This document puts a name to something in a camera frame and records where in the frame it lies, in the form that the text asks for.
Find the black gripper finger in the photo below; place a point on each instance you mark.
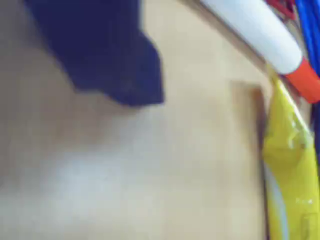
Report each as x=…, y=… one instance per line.
x=107, y=50

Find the white marker with red cap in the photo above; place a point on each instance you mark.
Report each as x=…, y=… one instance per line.
x=260, y=32

